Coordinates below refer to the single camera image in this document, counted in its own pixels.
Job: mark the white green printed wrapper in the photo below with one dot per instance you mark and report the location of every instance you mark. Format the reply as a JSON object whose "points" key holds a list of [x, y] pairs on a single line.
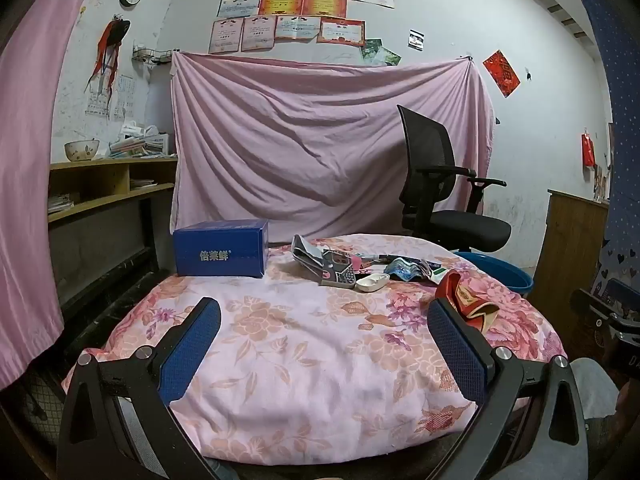
{"points": [[439, 272]]}

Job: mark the floral ceramic bowl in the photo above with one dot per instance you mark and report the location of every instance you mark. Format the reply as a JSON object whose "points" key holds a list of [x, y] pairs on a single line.
{"points": [[81, 151]]}

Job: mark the white wall calendar sheet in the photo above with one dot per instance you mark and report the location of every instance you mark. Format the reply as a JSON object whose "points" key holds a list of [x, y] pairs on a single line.
{"points": [[125, 95]]}

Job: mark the pink curtain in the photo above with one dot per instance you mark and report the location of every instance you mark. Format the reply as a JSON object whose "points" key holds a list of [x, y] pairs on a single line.
{"points": [[25, 210]]}

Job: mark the pink round case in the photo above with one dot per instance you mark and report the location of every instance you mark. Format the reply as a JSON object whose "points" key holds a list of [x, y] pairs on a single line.
{"points": [[358, 262]]}

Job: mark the red hanging packet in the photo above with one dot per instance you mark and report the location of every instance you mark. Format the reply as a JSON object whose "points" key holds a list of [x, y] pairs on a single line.
{"points": [[588, 150]]}

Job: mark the red gold paper packet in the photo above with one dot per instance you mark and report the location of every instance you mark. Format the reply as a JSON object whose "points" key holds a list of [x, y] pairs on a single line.
{"points": [[460, 300]]}

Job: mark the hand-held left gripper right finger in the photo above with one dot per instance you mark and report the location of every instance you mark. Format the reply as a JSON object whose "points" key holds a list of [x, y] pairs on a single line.
{"points": [[457, 355]]}

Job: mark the cartoon printed packet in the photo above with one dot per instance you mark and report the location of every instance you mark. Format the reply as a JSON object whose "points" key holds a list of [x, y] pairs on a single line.
{"points": [[337, 270]]}

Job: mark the blue starred cloth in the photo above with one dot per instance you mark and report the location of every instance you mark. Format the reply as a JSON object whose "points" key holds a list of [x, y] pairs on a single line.
{"points": [[620, 110]]}

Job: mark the dark blue tube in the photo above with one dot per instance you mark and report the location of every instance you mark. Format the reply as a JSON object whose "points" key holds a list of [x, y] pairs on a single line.
{"points": [[380, 259]]}

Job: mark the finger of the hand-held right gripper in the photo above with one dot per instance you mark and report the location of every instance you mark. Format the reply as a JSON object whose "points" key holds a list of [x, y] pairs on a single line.
{"points": [[595, 305], [625, 292]]}

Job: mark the blue plastic basin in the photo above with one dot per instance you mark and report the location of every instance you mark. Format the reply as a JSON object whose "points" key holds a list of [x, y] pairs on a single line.
{"points": [[505, 272]]}

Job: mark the black mesh office chair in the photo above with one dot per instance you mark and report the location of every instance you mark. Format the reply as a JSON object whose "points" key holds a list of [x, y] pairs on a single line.
{"points": [[425, 145]]}

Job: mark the red diamond wall paper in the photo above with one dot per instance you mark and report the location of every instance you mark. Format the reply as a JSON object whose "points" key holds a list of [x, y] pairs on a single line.
{"points": [[501, 72]]}

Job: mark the blue cardboard box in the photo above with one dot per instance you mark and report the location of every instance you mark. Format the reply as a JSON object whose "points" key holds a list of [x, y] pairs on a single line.
{"points": [[215, 252]]}

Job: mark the wooden cabinet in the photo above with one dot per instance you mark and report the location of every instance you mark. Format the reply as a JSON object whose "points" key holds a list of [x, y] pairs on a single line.
{"points": [[570, 240]]}

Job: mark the blue green wrapper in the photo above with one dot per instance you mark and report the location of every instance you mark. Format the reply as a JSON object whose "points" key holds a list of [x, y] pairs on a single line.
{"points": [[405, 269]]}

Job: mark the red black tassel ornament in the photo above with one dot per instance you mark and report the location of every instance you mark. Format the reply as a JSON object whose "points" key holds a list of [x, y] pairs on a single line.
{"points": [[107, 40]]}

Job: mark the group of wall certificates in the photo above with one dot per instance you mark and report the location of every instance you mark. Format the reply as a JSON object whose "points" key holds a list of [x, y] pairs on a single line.
{"points": [[280, 5]]}

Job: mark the white plastic case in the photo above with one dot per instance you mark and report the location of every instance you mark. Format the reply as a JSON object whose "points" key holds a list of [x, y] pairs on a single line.
{"points": [[372, 282]]}

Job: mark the small black white card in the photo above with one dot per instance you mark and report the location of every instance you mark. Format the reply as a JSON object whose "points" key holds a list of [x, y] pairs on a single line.
{"points": [[416, 39]]}

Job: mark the stack of books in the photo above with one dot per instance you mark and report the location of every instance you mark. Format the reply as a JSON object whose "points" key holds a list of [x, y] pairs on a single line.
{"points": [[140, 142]]}

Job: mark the person's grey trouser leg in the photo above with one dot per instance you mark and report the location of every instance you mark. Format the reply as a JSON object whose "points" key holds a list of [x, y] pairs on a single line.
{"points": [[595, 385]]}

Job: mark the pink floral blanket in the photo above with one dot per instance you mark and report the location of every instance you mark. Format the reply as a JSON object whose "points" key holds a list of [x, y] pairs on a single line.
{"points": [[300, 360]]}

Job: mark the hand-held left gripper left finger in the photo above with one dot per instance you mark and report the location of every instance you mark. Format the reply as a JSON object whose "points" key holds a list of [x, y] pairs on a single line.
{"points": [[192, 350]]}

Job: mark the green landscape photo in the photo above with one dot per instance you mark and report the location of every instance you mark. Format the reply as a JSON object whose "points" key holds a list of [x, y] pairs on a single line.
{"points": [[369, 50], [390, 57]]}

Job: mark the pink hanging sheet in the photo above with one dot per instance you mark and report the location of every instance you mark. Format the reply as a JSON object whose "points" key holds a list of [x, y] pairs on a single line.
{"points": [[300, 135]]}

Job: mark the stack of papers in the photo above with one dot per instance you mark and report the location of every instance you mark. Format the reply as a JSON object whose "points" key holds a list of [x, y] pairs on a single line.
{"points": [[142, 184], [61, 204]]}

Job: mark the wooden shelf desk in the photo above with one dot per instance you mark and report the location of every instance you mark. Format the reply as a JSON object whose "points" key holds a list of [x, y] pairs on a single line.
{"points": [[115, 200]]}

